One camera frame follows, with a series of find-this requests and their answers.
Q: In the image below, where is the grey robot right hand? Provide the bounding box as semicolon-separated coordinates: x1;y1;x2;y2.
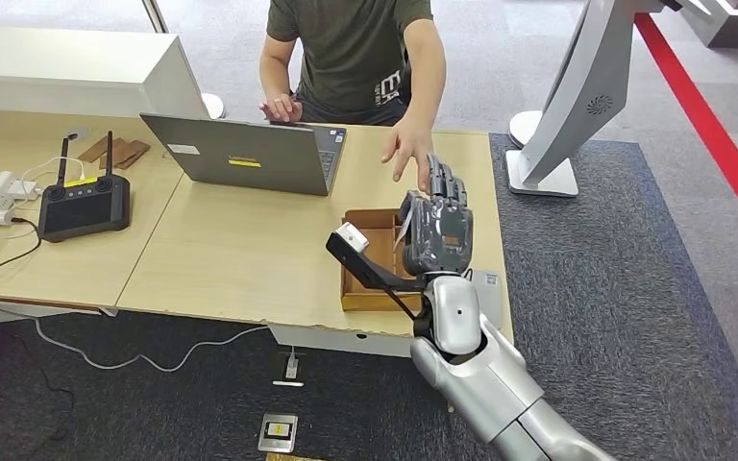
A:
397;154;475;278

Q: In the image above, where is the person's right hand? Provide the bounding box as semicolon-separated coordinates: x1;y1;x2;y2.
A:
258;93;304;124

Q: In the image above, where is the person's left hand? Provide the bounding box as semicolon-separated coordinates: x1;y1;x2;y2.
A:
380;117;435;193

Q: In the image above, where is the white ID card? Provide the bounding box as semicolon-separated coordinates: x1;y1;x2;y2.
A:
394;202;416;253

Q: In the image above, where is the wooden compartment box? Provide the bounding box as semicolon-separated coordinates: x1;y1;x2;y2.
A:
340;208;425;313

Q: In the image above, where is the white card reader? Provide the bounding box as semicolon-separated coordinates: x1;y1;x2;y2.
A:
470;270;504;332

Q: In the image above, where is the person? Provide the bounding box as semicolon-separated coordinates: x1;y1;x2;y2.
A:
258;0;448;193

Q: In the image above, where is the grey laptop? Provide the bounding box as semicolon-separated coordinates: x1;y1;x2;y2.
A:
140;112;349;198

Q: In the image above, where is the white round base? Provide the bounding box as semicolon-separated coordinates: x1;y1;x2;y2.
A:
201;93;227;122
507;110;543;151

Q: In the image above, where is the white under-desk panel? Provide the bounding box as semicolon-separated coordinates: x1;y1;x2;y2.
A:
268;323;418;359

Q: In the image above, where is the grey metal pole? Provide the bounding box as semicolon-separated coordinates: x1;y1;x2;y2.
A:
141;0;170;36

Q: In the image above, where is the white kiosk stand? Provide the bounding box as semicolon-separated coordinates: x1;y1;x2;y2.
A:
504;0;701;199

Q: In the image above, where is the dark grey carpet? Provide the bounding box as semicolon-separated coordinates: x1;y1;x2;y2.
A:
0;132;738;461

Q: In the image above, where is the white floor plug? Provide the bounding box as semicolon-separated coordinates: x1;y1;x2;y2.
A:
272;346;307;389

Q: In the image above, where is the black remote controller with antennas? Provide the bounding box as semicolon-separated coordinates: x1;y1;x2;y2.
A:
37;132;133;244

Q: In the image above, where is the white counter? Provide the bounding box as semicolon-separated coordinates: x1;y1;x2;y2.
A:
0;28;211;122

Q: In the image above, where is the silver floor socket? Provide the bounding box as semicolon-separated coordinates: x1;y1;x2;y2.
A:
257;414;300;455

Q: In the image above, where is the white charger adapter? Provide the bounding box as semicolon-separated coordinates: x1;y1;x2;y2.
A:
9;180;42;202

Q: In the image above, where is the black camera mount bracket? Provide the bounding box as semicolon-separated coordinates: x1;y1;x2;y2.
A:
325;231;428;295

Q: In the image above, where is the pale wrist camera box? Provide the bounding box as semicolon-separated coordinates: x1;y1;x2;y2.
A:
334;222;370;254

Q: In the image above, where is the thin white cable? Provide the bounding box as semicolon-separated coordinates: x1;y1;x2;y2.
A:
21;157;88;185

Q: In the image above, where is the black cable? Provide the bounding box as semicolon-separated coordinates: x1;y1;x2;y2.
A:
0;218;78;440

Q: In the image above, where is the long white cable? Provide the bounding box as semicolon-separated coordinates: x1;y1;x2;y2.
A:
35;318;272;375

